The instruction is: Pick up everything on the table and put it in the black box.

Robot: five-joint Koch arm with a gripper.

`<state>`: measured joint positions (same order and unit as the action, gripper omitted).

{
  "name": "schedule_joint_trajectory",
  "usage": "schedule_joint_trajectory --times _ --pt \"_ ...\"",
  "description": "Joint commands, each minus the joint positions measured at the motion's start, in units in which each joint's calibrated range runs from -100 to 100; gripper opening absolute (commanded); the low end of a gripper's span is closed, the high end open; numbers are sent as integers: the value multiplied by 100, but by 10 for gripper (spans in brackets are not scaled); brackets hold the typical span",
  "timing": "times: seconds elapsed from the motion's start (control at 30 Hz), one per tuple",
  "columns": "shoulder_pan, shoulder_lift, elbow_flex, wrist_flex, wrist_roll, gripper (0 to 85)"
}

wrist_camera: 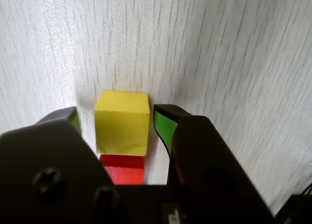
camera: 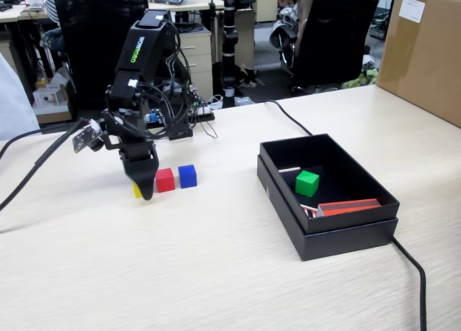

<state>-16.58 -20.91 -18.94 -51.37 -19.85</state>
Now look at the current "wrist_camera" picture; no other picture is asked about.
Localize yellow wooden cube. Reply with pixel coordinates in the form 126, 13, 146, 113
94, 90, 150, 156

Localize thin black servo wires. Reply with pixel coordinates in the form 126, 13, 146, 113
301, 182, 312, 197

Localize red wooden cube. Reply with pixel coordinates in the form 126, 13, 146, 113
99, 154, 145, 186

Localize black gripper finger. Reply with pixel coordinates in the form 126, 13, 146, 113
153, 104, 276, 224
0, 106, 130, 224

